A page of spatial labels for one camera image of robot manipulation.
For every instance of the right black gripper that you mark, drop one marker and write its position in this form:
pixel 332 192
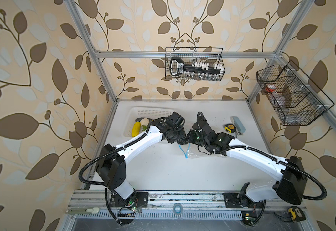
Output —
pixel 190 134

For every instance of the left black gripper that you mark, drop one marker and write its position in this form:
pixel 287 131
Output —
pixel 182 135

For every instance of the clear zip top bag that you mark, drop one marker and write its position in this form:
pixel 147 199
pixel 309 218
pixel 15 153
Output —
pixel 193 151

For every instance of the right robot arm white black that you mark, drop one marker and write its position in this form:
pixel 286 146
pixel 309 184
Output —
pixel 289 182

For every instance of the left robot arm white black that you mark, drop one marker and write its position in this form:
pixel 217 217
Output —
pixel 113 160

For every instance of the white garlic toy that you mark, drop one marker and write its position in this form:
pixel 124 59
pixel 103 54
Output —
pixel 145 121

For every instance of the yellow black tape measure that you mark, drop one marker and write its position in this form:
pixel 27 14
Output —
pixel 230 128

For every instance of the grey blue box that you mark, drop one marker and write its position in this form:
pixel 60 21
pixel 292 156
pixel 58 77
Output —
pixel 239 125

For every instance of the white plastic basket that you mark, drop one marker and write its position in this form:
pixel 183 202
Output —
pixel 143 112

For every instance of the black tool with white pieces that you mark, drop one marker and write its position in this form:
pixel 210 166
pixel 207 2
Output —
pixel 178 66

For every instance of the blue tape roll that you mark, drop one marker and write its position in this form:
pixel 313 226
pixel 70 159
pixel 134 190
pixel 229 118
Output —
pixel 177 209

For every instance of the red capped clear container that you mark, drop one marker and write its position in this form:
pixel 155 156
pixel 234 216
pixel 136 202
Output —
pixel 270 88

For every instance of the black wire basket back wall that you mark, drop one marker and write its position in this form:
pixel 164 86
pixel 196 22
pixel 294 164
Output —
pixel 208 55

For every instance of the black wire basket wall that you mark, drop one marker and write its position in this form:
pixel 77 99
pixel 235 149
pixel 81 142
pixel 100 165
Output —
pixel 299 100
pixel 208 55

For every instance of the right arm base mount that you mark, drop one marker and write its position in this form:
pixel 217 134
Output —
pixel 238 200

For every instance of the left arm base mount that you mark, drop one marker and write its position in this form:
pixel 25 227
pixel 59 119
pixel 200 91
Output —
pixel 137 199

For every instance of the black wire basket right wall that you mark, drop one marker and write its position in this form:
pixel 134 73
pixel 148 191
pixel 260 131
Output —
pixel 299 100

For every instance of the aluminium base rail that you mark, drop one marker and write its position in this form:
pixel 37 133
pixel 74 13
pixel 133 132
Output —
pixel 197 205

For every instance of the white handled tool on rail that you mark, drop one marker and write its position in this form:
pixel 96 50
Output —
pixel 80 211

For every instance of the yellow tape measure on rail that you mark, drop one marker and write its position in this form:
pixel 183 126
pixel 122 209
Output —
pixel 296 214

